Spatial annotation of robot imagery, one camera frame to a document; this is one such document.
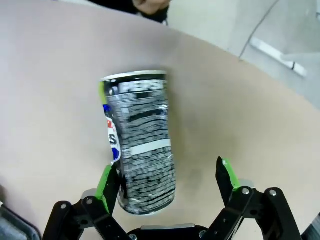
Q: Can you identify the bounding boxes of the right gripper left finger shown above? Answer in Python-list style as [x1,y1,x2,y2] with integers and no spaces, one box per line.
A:
[43,163,131,240]

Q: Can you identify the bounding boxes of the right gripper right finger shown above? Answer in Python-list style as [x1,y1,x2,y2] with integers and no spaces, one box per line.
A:
[206,156,302,240]

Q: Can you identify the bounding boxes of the crushed black Pepsi can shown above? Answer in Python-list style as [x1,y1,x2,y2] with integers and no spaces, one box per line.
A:
[97,70,177,216]

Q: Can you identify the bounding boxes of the grey basket labelled can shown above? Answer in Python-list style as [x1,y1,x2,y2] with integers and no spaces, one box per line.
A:
[0,199,42,240]

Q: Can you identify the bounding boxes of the person left hand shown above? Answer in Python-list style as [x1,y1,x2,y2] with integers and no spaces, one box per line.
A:
[133,0,165,13]

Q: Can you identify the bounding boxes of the person torso denim shirt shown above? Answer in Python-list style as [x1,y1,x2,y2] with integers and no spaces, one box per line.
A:
[84,0,173,27]

